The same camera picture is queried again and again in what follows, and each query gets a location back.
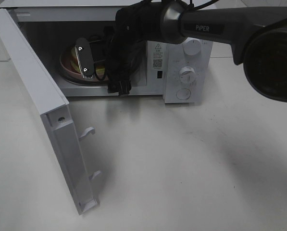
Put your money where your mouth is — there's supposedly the white upper power knob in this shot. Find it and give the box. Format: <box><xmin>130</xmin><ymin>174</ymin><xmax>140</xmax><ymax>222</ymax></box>
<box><xmin>183</xmin><ymin>38</ymin><xmax>201</xmax><ymax>56</ymax></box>

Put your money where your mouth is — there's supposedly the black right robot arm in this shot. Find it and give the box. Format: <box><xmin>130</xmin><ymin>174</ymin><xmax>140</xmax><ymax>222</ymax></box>
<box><xmin>105</xmin><ymin>0</ymin><xmax>287</xmax><ymax>102</ymax></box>

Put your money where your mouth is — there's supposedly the white warning label sticker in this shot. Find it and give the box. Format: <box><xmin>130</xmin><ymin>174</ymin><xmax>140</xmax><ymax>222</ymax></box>
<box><xmin>149</xmin><ymin>41</ymin><xmax>167</xmax><ymax>70</ymax></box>

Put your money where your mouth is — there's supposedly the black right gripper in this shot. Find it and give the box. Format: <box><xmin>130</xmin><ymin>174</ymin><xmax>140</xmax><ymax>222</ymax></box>
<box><xmin>103</xmin><ymin>26</ymin><xmax>143</xmax><ymax>95</ymax></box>

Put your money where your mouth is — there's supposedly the glass microwave turntable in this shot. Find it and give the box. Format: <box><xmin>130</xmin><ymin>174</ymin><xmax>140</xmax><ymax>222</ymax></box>
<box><xmin>57</xmin><ymin>68</ymin><xmax>109</xmax><ymax>86</ymax></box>

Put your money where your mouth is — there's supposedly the white timer knob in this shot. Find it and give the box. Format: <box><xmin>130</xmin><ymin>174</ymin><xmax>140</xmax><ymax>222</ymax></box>
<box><xmin>179</xmin><ymin>66</ymin><xmax>196</xmax><ymax>84</ymax></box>

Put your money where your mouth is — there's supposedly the round door release button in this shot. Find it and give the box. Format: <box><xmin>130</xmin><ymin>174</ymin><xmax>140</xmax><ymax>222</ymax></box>
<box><xmin>176</xmin><ymin>89</ymin><xmax>191</xmax><ymax>100</ymax></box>

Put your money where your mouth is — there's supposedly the pink round plate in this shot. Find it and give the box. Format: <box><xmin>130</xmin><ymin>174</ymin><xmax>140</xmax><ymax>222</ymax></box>
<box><xmin>59</xmin><ymin>46</ymin><xmax>107</xmax><ymax>79</ymax></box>

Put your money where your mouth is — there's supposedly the white microwave door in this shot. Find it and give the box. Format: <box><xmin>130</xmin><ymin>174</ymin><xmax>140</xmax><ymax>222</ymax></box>
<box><xmin>0</xmin><ymin>9</ymin><xmax>98</xmax><ymax>215</ymax></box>

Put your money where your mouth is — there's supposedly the white microwave oven body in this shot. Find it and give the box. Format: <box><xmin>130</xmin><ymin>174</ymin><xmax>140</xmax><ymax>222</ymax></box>
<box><xmin>0</xmin><ymin>0</ymin><xmax>212</xmax><ymax>103</ymax></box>

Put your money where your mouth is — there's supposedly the white bread sandwich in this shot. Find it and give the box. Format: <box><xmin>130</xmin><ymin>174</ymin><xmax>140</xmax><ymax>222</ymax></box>
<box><xmin>70</xmin><ymin>47</ymin><xmax>105</xmax><ymax>77</ymax></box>

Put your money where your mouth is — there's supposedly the white adjacent table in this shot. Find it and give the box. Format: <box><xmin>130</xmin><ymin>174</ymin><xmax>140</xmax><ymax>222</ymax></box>
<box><xmin>211</xmin><ymin>42</ymin><xmax>233</xmax><ymax>58</ymax></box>

